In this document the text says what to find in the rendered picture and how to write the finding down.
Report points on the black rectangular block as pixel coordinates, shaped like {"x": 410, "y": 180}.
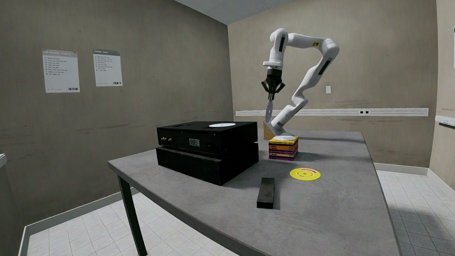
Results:
{"x": 266, "y": 193}

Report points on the black rectangular box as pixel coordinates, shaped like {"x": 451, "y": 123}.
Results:
{"x": 209, "y": 168}

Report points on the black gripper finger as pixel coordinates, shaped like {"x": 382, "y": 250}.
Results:
{"x": 266, "y": 88}
{"x": 274, "y": 91}

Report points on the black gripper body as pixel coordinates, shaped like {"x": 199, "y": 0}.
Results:
{"x": 274, "y": 74}

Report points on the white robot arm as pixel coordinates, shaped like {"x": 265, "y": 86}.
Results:
{"x": 280, "y": 38}

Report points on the red cd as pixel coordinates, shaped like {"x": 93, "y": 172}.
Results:
{"x": 269, "y": 111}

